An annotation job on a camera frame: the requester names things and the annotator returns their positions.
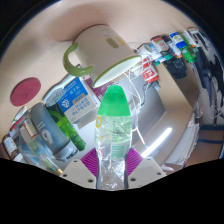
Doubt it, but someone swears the clear green-capped drink bottle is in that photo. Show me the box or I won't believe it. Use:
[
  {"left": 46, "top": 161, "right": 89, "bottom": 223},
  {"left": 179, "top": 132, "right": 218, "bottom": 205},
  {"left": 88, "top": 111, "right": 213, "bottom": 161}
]
[{"left": 94, "top": 84, "right": 133, "bottom": 191}]

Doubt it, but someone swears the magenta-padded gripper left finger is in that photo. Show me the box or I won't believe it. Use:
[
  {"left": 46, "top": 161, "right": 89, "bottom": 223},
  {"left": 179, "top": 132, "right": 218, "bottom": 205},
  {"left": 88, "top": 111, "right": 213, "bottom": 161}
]
[{"left": 60, "top": 147, "right": 102, "bottom": 190}]

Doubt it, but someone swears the small green bottle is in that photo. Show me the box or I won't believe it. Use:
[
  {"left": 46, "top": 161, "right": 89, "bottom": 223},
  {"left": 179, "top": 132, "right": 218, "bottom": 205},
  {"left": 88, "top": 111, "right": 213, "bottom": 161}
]
[{"left": 182, "top": 45, "right": 198, "bottom": 64}]

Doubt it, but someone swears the brown jar with white lid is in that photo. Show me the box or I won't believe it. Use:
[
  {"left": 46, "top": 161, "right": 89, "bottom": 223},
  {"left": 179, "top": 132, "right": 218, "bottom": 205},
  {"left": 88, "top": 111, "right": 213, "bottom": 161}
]
[{"left": 1, "top": 133, "right": 20, "bottom": 160}]

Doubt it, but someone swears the blue and white milk carton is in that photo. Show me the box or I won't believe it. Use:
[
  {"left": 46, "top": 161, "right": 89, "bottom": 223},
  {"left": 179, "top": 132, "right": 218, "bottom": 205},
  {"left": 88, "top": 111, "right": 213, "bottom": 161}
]
[{"left": 54, "top": 76, "right": 98, "bottom": 125}]

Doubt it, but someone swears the white light strip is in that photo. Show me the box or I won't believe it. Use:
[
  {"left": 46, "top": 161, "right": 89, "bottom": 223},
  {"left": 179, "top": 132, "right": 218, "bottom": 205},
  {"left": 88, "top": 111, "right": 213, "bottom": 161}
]
[{"left": 141, "top": 126, "right": 174, "bottom": 159}]

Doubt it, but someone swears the slim green bottle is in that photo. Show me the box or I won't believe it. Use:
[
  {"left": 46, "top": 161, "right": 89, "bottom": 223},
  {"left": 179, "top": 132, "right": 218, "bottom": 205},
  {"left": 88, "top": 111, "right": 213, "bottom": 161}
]
[{"left": 45, "top": 103, "right": 87, "bottom": 152}]

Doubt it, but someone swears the red-labelled white jar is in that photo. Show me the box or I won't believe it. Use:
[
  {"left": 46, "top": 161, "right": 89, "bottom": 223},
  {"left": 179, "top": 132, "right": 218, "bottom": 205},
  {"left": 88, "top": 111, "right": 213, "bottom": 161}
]
[{"left": 141, "top": 56, "right": 161, "bottom": 84}]

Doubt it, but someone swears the flat round red coaster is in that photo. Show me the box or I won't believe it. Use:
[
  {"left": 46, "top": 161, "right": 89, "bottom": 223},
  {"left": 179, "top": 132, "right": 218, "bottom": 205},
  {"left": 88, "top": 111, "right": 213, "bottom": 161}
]
[{"left": 9, "top": 76, "right": 42, "bottom": 107}]

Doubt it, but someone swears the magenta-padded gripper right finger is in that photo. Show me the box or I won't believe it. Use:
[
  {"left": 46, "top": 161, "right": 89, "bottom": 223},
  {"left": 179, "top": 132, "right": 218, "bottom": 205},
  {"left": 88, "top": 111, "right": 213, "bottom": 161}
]
[{"left": 124, "top": 146, "right": 167, "bottom": 190}]

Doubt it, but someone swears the white mug with green handle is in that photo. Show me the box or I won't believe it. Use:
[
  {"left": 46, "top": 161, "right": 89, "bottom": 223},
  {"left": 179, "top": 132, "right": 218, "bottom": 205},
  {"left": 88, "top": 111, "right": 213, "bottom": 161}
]
[{"left": 62, "top": 24, "right": 144, "bottom": 90}]

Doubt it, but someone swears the grey shaker bottle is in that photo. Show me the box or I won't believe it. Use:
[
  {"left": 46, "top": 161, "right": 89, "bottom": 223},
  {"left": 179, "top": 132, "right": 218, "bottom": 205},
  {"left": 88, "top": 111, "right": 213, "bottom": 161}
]
[{"left": 27, "top": 102, "right": 80, "bottom": 162}]

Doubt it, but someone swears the white cable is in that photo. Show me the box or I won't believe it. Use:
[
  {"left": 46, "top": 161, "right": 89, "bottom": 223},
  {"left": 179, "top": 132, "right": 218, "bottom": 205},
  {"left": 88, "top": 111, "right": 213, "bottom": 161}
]
[{"left": 125, "top": 64, "right": 148, "bottom": 151}]

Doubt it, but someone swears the pink box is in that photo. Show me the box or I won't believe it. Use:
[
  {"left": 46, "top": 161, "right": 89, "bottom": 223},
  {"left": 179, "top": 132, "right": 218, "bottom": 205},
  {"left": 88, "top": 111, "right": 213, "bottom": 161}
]
[{"left": 83, "top": 74, "right": 112, "bottom": 103}]

